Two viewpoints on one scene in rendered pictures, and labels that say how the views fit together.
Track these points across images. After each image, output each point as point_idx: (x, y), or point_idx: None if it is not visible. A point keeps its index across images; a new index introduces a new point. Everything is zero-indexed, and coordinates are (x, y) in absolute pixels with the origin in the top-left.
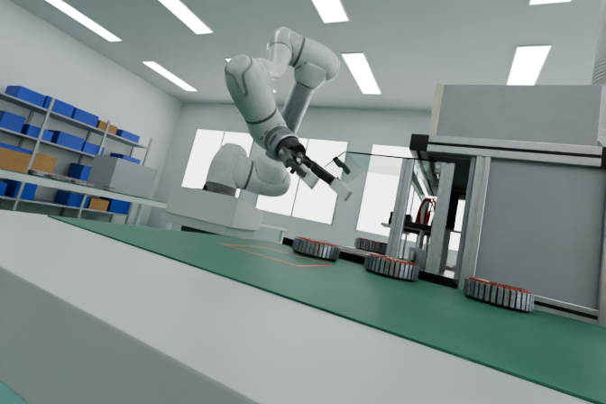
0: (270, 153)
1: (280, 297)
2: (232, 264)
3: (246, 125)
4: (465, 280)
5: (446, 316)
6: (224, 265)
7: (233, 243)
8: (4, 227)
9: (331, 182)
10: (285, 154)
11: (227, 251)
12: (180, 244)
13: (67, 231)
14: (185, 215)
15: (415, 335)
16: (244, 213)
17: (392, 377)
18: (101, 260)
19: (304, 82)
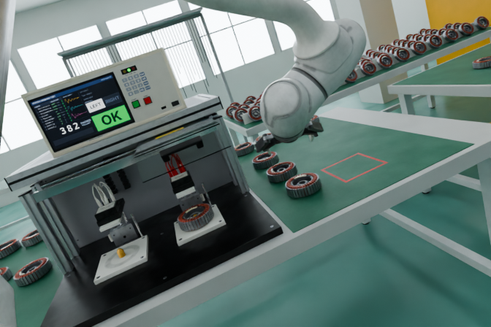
0: (300, 134)
1: (390, 128)
2: (394, 138)
3: (315, 106)
4: (271, 159)
5: (342, 137)
6: (397, 136)
7: (373, 172)
8: (463, 128)
9: None
10: (315, 123)
11: (389, 151)
12: (410, 145)
13: (451, 134)
14: None
15: (370, 126)
16: None
17: (388, 119)
18: (429, 125)
19: None
